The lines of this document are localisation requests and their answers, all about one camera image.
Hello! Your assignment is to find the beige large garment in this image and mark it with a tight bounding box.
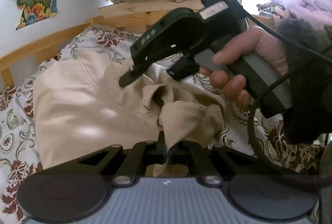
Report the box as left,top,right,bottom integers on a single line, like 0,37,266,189
33,51,226,168

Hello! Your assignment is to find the dark fuzzy sleeve forearm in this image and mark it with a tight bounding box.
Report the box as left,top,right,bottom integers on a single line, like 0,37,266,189
276,18,331,144

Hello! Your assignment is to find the person's right hand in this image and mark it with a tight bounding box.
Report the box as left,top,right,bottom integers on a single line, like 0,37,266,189
200,26,288,111

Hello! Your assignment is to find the floral patterned bedsheet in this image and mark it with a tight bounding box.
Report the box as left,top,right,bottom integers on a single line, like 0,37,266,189
1,26,325,223

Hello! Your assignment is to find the lilac blanket pile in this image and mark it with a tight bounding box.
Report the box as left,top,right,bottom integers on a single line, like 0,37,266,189
271,0,331,30

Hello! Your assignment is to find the wooden bed frame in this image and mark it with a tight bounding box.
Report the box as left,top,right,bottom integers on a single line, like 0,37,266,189
0,0,278,87

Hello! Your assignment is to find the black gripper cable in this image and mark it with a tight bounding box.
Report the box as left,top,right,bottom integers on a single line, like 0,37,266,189
234,0,332,183

